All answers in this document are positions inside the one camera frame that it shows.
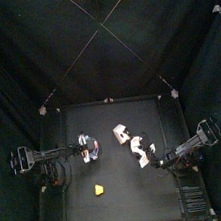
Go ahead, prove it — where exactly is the salmon sushi toy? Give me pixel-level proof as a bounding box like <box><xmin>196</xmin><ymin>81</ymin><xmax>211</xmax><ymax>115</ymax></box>
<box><xmin>111</xmin><ymin>122</ymin><xmax>132</xmax><ymax>147</ymax></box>

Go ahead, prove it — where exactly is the thin diagonal cord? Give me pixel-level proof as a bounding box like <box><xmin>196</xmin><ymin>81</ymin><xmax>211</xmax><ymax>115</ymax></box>
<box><xmin>25</xmin><ymin>0</ymin><xmax>158</xmax><ymax>107</ymax></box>
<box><xmin>57</xmin><ymin>0</ymin><xmax>175</xmax><ymax>106</ymax></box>

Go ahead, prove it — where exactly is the white text label sticker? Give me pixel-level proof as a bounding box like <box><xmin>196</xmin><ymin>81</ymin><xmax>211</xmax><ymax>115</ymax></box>
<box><xmin>180</xmin><ymin>182</ymin><xmax>210</xmax><ymax>219</ymax></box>

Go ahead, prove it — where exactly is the yellow block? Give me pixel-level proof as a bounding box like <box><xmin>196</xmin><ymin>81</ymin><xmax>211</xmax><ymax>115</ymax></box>
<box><xmin>93</xmin><ymin>183</ymin><xmax>106</xmax><ymax>197</ymax></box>

